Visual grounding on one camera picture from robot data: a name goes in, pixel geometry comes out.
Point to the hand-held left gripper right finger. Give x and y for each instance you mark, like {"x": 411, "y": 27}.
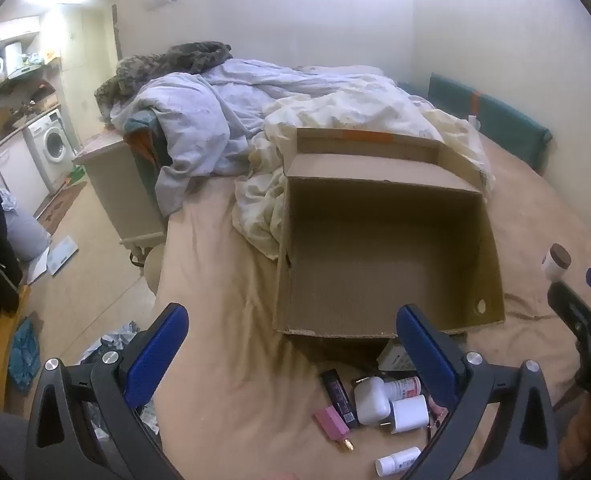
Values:
{"x": 425, "y": 355}

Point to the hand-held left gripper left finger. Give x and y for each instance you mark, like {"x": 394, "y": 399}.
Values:
{"x": 158, "y": 355}

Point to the white bottle with red label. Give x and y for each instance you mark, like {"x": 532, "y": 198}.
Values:
{"x": 403, "y": 387}

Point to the white charger plug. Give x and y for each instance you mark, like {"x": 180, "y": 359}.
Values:
{"x": 409, "y": 412}

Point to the white rounded case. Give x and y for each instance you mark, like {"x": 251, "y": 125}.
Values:
{"x": 370, "y": 400}

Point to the black lipstick tube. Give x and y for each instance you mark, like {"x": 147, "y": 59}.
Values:
{"x": 338, "y": 395}

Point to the small plain white bottle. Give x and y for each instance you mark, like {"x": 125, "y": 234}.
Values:
{"x": 395, "y": 461}

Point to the pink rectangular bottle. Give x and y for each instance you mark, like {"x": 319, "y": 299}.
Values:
{"x": 331, "y": 422}

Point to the brown cardboard box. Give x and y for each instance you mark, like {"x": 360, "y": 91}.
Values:
{"x": 390, "y": 240}

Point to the crumpled paper pile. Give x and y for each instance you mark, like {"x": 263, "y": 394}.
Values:
{"x": 115, "y": 335}

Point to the white jar with brown lid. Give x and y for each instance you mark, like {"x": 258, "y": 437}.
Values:
{"x": 555, "y": 265}

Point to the teal cloth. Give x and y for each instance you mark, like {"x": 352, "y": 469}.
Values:
{"x": 23, "y": 355}

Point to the papers on floor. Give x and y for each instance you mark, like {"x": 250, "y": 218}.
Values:
{"x": 58, "y": 257}

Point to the wooden chair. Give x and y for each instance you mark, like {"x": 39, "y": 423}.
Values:
{"x": 0, "y": 350}

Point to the white bedside cabinet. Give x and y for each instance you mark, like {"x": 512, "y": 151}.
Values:
{"x": 120, "y": 185}

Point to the patterned rug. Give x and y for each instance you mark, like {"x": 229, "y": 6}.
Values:
{"x": 63, "y": 205}

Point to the grey bag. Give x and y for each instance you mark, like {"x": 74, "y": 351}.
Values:
{"x": 25, "y": 235}

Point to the teal headboard cushion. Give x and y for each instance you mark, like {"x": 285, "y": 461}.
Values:
{"x": 500, "y": 115}

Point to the light blue duvet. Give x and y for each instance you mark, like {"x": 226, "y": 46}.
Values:
{"x": 200, "y": 125}

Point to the white washing machine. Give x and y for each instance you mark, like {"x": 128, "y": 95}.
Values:
{"x": 50, "y": 145}

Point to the kitchen counter with cabinets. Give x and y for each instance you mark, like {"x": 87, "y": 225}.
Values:
{"x": 10, "y": 160}

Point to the cream bear print blanket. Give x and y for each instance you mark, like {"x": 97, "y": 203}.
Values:
{"x": 325, "y": 110}

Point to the camouflage blanket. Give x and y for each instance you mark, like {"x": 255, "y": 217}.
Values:
{"x": 195, "y": 55}

